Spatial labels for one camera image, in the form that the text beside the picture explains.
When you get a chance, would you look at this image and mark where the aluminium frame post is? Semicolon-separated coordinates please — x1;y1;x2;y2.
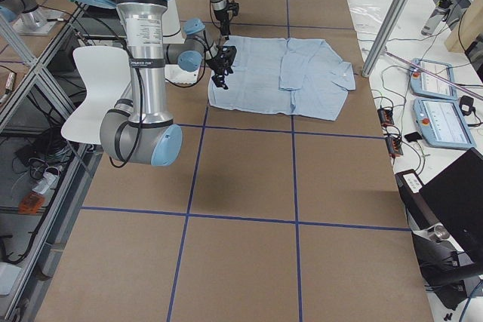
361;0;408;77

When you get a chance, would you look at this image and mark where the metal reacher grabber tool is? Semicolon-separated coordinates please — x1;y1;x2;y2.
383;48;483;100

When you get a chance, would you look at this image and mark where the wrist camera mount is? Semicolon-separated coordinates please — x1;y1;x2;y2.
226;0;239;17

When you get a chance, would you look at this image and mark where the black laptop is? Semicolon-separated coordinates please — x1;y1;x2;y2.
395;148;482;262

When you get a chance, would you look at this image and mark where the white plastic chair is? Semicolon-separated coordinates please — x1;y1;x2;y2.
61;45;131;145

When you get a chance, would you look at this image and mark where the light blue button-up shirt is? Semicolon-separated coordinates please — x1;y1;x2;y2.
208;36;356;121

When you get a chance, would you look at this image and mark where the blue teach pendant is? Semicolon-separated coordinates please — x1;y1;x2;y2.
413;97;476;150
408;58;458;100

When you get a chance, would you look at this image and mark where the upper blue teach pendant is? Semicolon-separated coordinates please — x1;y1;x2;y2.
408;58;458;100

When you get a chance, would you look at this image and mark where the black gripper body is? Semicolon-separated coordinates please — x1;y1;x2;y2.
217;7;232;34
211;46;237;78

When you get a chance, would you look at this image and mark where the lower blue teach pendant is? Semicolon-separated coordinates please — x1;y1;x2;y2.
413;97;476;150

